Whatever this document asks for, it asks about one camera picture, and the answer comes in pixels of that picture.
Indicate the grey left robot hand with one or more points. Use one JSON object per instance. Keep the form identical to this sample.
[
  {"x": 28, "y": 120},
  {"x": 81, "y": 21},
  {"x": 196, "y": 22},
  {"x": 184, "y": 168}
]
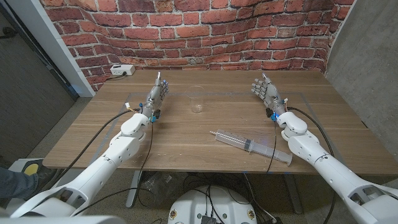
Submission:
[{"x": 155, "y": 96}]

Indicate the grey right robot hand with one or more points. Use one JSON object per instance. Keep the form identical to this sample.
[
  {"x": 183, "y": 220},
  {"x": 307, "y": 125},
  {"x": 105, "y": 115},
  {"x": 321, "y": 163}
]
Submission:
[{"x": 269, "y": 91}]

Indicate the large clear plastic syringe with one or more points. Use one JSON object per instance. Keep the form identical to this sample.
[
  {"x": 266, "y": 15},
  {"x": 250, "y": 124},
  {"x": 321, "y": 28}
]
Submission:
[{"x": 236, "y": 140}]

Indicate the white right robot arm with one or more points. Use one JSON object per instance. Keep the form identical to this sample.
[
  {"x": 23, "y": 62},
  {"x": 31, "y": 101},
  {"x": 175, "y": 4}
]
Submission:
[{"x": 326, "y": 168}]

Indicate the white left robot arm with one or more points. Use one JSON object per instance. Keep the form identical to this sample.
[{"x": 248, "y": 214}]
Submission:
[{"x": 93, "y": 174}]

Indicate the clear plastic cup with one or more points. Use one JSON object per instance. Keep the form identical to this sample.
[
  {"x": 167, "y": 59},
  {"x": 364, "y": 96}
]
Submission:
[{"x": 196, "y": 105}]

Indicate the white power strip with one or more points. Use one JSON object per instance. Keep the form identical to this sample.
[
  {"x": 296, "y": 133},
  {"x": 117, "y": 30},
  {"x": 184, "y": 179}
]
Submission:
[{"x": 122, "y": 69}]

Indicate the red brick print backdrop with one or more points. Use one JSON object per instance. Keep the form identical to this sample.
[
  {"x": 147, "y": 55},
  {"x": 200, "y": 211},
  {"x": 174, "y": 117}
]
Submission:
[{"x": 199, "y": 31}]

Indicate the clear plastic bag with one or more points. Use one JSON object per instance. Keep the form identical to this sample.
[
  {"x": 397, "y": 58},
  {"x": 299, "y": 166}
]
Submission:
[{"x": 161, "y": 186}]

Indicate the grey table leg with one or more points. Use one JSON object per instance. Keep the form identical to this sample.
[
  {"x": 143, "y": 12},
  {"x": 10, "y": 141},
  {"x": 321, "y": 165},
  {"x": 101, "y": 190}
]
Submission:
[
  {"x": 293, "y": 193},
  {"x": 134, "y": 189}
]

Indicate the white robot torso base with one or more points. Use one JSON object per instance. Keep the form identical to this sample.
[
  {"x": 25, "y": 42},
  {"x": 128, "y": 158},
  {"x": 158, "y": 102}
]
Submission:
[{"x": 192, "y": 205}]

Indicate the person's leg in jeans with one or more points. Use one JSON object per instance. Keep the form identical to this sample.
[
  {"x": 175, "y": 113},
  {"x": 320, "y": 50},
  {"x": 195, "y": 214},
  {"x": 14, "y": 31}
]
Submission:
[{"x": 15, "y": 185}]

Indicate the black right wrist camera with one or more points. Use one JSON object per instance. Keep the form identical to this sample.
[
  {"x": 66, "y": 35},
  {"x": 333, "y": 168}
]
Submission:
[{"x": 269, "y": 112}]

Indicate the white door frame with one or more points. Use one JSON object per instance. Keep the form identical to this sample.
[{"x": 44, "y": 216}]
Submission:
[{"x": 46, "y": 37}]

